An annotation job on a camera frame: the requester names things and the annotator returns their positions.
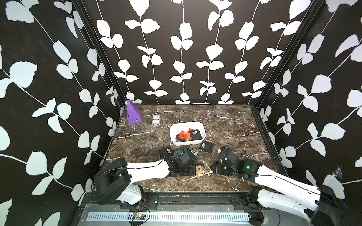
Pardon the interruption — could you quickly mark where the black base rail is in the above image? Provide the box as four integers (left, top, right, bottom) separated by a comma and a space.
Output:
84, 191, 283, 211

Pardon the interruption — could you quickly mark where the purple wedge block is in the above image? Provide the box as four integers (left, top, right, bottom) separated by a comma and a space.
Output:
126, 100, 143, 125

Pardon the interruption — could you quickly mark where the orange red tea bag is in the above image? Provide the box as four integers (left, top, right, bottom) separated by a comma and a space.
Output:
178, 131, 190, 141

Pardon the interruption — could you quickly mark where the small white card box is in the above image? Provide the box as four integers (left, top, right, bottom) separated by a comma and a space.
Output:
152, 115, 160, 127

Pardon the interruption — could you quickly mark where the white perforated strip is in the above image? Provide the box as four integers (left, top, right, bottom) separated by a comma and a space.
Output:
86, 212, 250, 224

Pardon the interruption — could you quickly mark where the black tea bag with barcode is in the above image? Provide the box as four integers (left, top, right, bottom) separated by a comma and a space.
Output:
199, 141, 214, 153

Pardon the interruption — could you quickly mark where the white plastic storage box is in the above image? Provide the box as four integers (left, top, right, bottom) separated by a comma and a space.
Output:
170, 121, 206, 146

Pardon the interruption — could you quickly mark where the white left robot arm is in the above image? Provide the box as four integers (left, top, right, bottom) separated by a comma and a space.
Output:
92, 148, 197, 205

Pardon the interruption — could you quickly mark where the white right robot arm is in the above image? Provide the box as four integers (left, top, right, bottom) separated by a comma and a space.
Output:
212, 147, 340, 226

